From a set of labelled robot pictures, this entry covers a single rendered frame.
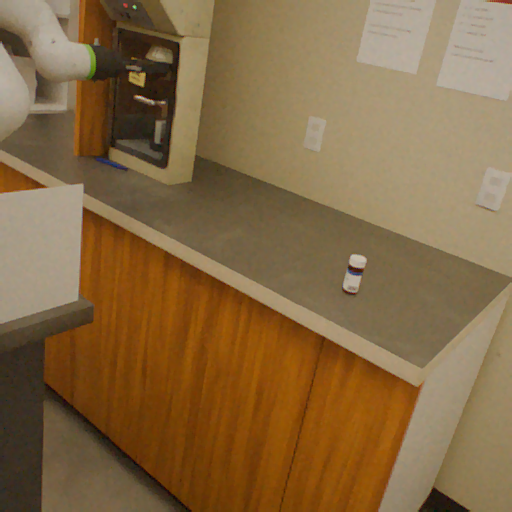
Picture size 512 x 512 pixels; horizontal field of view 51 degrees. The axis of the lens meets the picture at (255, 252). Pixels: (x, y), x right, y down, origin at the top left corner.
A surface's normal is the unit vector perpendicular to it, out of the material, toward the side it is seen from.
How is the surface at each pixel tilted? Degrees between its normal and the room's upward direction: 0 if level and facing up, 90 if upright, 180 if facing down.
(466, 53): 90
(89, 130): 90
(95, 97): 90
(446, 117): 90
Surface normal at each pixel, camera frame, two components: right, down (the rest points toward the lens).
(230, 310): -0.62, 0.22
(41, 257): 0.75, 0.37
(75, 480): 0.17, -0.91
